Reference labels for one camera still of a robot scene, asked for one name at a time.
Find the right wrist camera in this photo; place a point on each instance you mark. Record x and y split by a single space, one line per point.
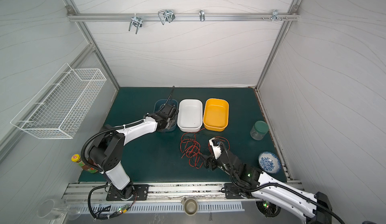
217 146

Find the green lid glass jar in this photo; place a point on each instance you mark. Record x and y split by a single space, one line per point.
259 130

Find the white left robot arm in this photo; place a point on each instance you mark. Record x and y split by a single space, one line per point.
104 150

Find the grey round cup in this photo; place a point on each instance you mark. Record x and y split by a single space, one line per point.
190 206

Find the white plastic bin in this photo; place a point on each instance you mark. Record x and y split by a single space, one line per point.
190 117

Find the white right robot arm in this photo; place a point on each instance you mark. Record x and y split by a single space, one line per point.
252 182

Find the white wire basket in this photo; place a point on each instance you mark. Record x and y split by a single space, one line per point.
59 108

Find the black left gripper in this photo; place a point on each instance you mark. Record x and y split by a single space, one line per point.
160 111

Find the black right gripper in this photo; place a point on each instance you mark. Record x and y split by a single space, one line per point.
213 161

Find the green table mat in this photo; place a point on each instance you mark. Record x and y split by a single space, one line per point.
157 157

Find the yellow plastic bin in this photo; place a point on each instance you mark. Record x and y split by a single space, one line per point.
216 114

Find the blue plastic bin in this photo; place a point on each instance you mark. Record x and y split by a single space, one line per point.
166 101

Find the clear plastic cup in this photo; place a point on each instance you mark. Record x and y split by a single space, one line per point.
53 209

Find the blue patterned bowl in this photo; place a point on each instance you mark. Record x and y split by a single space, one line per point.
269 162

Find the aluminium top rail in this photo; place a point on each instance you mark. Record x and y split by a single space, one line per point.
199 16

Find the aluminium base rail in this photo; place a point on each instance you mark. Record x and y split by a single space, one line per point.
156 191

